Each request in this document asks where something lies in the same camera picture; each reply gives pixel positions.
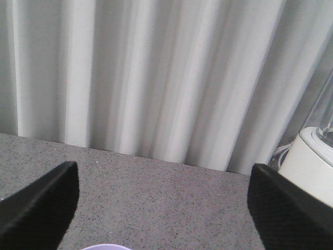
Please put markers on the white pleated curtain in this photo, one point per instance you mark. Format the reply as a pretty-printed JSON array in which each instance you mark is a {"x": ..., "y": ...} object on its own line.
[{"x": 215, "y": 84}]

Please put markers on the lilac plastic bowl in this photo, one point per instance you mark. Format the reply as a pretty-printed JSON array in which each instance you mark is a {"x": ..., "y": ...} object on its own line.
[{"x": 106, "y": 247}]

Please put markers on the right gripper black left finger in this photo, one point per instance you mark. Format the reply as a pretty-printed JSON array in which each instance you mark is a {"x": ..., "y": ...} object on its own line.
[{"x": 38, "y": 216}]

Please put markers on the white rice cooker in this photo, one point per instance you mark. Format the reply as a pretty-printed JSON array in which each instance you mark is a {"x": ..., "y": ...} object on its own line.
[{"x": 308, "y": 163}]

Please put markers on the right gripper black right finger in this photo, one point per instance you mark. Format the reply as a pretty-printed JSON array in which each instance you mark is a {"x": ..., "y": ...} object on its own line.
[{"x": 285, "y": 216}]

